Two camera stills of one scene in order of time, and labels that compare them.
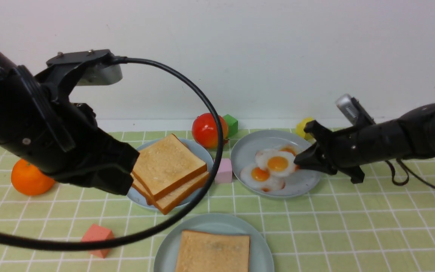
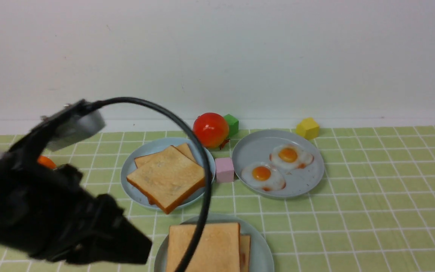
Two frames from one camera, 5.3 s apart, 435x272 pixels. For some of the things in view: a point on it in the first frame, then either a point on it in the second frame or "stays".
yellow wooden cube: [299, 129] stays
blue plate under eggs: [300, 182] stays
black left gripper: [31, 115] -> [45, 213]
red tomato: [205, 130] stays
